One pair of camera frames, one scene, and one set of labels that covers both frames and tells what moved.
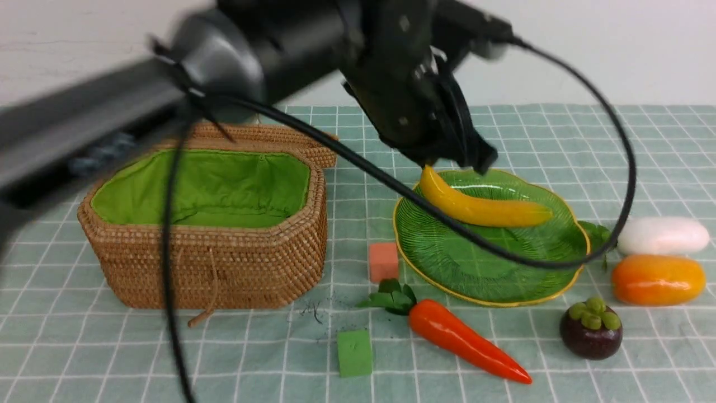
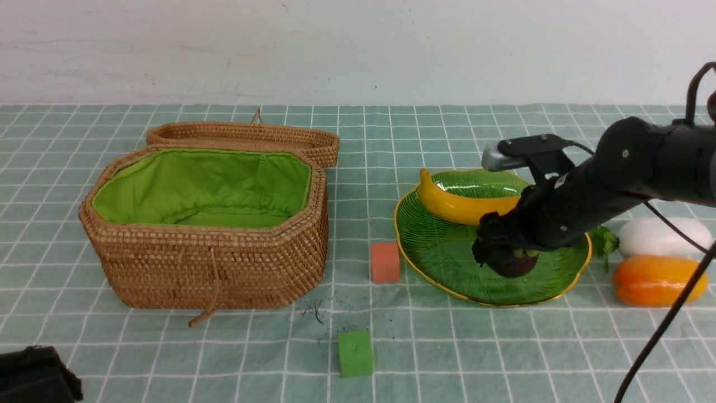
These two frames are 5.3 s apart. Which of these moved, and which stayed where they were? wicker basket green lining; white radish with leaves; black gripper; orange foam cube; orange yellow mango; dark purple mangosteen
Moved: black gripper; dark purple mangosteen
Stayed: wicker basket green lining; orange yellow mango; orange foam cube; white radish with leaves
